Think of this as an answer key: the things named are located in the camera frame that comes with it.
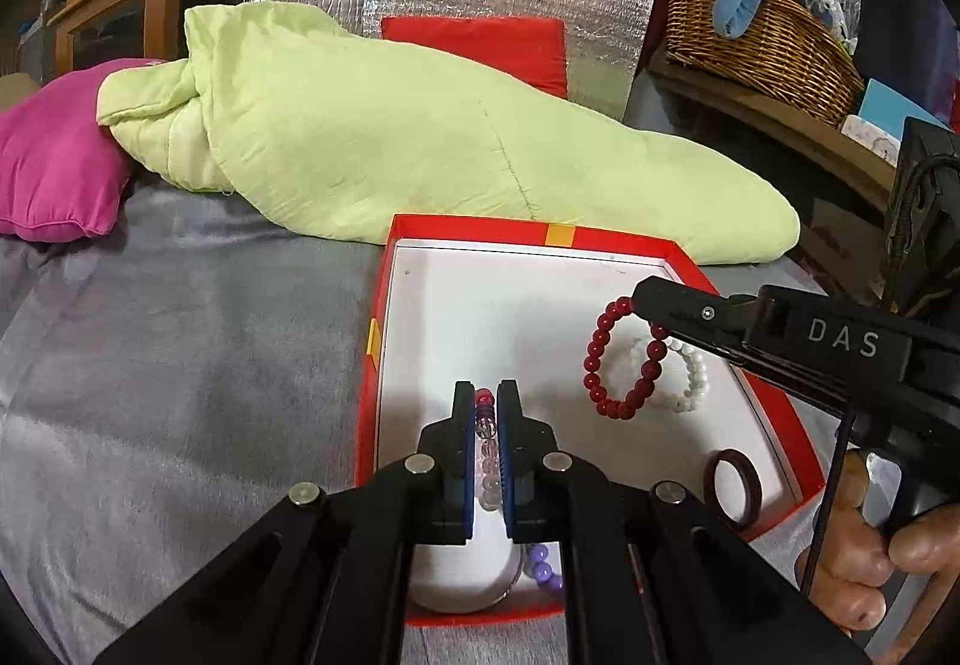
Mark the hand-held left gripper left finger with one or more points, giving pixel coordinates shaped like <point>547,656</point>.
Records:
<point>461,425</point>

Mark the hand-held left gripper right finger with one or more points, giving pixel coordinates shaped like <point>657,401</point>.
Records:
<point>510,425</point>

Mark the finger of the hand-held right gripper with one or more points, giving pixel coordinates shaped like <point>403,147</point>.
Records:
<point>690,312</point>

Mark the red shallow gift box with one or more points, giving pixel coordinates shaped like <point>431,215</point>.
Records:
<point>525,305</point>

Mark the silver bangle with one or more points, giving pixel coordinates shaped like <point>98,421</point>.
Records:
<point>510,590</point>

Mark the dark red bangle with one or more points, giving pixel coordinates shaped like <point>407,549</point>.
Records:
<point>754,485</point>

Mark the person's right hand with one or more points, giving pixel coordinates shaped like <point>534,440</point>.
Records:
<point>855,582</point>

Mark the small white box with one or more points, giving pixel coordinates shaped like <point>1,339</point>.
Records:
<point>870,140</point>

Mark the wooden side table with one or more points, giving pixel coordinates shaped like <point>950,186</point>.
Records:
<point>787,132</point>

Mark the blue cardboard box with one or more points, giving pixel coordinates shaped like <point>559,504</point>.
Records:
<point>889,106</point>

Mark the wicker basket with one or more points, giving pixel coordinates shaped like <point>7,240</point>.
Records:
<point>765,65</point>

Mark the grey blanket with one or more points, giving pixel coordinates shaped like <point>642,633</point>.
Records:
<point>187,372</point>

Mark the light green quilt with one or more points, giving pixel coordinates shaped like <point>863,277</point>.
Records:
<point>375,132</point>

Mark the dark blue bag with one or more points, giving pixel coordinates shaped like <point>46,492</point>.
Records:
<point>915,42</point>

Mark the red cushion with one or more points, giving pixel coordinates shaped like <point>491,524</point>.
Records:
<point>480,46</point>

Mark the pink pillow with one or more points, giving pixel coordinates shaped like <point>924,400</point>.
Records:
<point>60,162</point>

